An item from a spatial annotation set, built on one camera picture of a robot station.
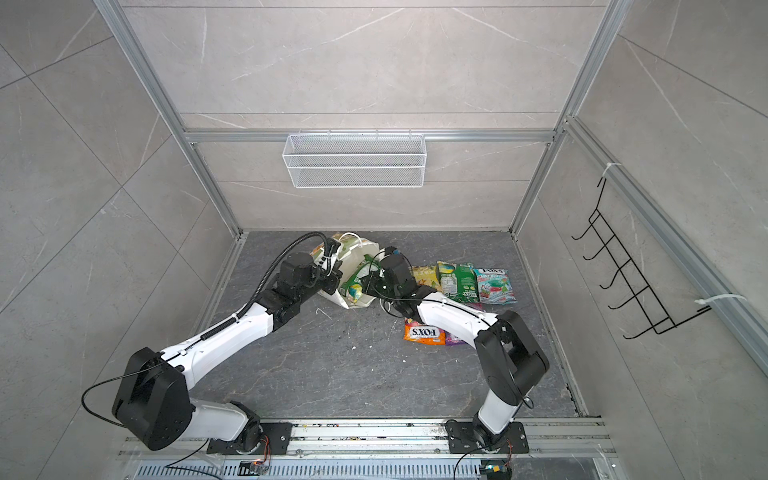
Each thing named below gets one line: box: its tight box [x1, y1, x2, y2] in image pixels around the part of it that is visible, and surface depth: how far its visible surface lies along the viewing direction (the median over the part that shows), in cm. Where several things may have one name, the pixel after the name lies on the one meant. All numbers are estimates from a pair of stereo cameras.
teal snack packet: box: [473, 268, 518, 305], surface depth 102 cm
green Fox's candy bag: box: [436, 260, 480, 303], surface depth 105 cm
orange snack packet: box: [403, 319, 447, 345], surface depth 92 cm
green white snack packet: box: [339, 254, 381, 302], surface depth 89 cm
